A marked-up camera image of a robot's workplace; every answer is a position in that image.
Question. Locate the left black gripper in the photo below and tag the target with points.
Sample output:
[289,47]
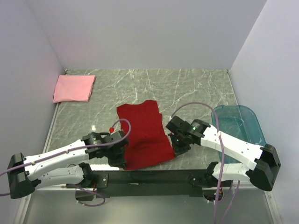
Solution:
[119,158]

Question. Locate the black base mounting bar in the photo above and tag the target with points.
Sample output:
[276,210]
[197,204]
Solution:
[152,182]

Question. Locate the red t shirt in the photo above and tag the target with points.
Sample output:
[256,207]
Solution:
[148,145]

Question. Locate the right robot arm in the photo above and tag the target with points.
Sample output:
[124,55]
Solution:
[257,164]

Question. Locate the teal transparent plastic bin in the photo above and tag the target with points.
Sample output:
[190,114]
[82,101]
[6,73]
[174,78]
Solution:
[241,122]

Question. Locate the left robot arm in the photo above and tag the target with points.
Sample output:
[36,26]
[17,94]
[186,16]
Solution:
[65,165]

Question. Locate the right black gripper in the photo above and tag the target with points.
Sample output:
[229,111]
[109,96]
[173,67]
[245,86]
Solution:
[178,148]

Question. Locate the folded pink t shirt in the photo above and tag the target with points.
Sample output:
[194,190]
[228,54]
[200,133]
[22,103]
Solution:
[73,88]

